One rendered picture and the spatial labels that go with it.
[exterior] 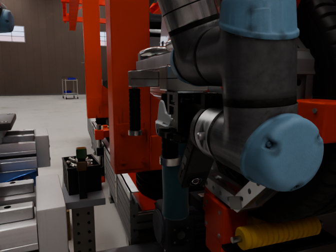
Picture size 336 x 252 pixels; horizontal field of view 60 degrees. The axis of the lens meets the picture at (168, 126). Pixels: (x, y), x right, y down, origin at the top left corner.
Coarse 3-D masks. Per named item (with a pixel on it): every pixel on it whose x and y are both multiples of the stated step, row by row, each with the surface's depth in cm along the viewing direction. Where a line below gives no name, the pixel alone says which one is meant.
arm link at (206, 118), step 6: (210, 108) 39; (216, 108) 38; (222, 108) 36; (204, 114) 38; (210, 114) 37; (216, 114) 36; (198, 120) 39; (204, 120) 37; (210, 120) 36; (198, 126) 38; (204, 126) 37; (198, 132) 37; (204, 132) 37; (198, 138) 37; (204, 138) 37; (198, 144) 39; (204, 144) 37; (204, 150) 38; (210, 156) 38
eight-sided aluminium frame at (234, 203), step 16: (304, 48) 58; (304, 64) 56; (304, 80) 57; (304, 96) 57; (208, 176) 92; (224, 176) 92; (224, 192) 81; (240, 192) 74; (256, 192) 67; (272, 192) 68; (240, 208) 73; (256, 208) 77
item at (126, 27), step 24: (120, 0) 115; (144, 0) 117; (120, 24) 116; (144, 24) 119; (120, 48) 117; (144, 48) 120; (120, 72) 119; (120, 96) 120; (144, 96) 123; (120, 120) 122; (144, 120) 125; (120, 144) 123; (144, 144) 126; (120, 168) 124; (144, 168) 128
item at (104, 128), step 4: (104, 128) 257; (108, 128) 268; (96, 132) 239; (100, 132) 240; (104, 132) 244; (108, 132) 247; (96, 136) 240; (100, 136) 241; (104, 136) 244; (108, 136) 247; (104, 176) 247; (104, 180) 248
